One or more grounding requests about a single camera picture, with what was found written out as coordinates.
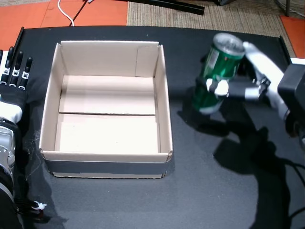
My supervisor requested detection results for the white cable tie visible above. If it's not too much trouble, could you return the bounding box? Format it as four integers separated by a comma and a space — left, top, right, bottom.
33, 201, 47, 211

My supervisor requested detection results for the thin black cable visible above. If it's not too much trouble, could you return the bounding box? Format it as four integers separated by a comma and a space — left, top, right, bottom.
71, 0, 89, 21

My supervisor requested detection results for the green soda can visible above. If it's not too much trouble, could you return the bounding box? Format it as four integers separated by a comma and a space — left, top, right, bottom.
192, 32, 246, 116

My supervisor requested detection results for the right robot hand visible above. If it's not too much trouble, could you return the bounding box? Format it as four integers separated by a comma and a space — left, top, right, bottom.
206, 42, 290, 121

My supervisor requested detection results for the white board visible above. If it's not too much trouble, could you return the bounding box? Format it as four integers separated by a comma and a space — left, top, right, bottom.
289, 57, 305, 66

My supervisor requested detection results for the black metal bar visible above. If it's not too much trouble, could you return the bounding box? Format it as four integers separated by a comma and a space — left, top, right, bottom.
130, 0, 205, 16

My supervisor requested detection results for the white cable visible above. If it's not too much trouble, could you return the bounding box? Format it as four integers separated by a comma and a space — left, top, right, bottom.
58, 0, 75, 26

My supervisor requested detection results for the black cable bundle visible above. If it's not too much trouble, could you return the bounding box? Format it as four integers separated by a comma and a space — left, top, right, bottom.
14, 198, 47, 222

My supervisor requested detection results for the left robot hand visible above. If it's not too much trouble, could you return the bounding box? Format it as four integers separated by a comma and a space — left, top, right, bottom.
0, 46, 33, 125

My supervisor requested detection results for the small orange floor mat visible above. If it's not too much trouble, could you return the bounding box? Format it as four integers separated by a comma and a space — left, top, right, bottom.
280, 15, 305, 59

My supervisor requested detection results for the beige woven rug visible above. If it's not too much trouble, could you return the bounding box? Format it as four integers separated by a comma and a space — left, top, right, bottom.
126, 0, 305, 59

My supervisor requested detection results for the open cardboard box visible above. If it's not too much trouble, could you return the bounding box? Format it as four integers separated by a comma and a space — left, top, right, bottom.
39, 40, 173, 179

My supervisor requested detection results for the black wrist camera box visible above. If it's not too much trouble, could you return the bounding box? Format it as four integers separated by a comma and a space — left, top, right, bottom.
277, 63, 305, 111

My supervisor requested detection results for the large orange floor mat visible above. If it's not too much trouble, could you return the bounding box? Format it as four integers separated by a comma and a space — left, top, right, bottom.
0, 0, 129, 50

